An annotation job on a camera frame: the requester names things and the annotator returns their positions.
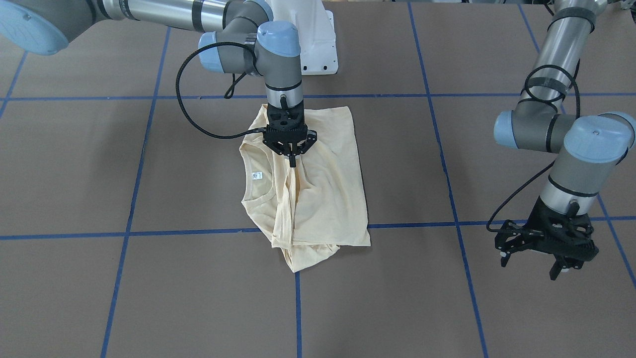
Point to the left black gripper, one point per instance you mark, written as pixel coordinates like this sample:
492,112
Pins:
513,239

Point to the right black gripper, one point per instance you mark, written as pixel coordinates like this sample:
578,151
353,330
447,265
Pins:
291,149

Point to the cream long sleeve shirt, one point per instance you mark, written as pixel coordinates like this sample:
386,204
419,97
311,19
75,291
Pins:
313,209

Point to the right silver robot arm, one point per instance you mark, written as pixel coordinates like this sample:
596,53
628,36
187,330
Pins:
239,37

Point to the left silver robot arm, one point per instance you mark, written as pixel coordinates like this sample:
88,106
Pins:
547,118

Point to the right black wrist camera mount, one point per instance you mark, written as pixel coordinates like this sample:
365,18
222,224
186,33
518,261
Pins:
275,140

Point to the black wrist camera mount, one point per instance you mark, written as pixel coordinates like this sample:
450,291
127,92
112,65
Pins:
275,140
514,238

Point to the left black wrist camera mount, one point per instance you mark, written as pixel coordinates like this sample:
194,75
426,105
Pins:
514,238

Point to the white pedestal column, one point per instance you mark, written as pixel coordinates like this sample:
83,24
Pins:
317,37

